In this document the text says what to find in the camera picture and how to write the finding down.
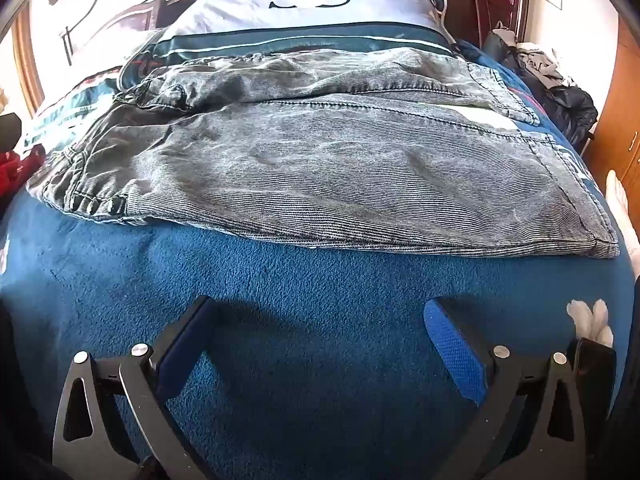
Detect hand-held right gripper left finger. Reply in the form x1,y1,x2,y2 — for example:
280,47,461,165
51,296,221,480

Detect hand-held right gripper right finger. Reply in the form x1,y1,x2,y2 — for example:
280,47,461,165
423,298,588,480

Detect grey denim pants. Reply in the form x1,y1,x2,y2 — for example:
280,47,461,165
42,49,621,260

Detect blue deer-print blanket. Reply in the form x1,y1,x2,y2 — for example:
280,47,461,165
0,40,640,480

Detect black flat object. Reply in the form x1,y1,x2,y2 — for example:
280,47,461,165
570,337,618,480

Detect white cloth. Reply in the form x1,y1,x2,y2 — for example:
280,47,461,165
602,170,640,281

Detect red cloth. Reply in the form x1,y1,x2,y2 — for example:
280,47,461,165
0,142,48,211

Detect striped teal bedding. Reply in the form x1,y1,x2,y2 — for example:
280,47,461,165
20,67,131,161

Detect pile of dark clothes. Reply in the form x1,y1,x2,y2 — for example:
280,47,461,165
482,22,598,153

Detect wooden wardrobe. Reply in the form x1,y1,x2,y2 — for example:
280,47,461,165
580,15,640,186

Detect white pillow with black lines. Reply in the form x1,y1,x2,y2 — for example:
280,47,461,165
30,0,211,91

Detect dark wooden headboard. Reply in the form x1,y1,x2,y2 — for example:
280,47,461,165
60,0,533,61

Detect grey and teal striped pillow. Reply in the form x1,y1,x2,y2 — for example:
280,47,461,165
120,0,458,91

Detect wooden window frame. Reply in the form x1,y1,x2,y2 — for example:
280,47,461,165
12,10,46,116

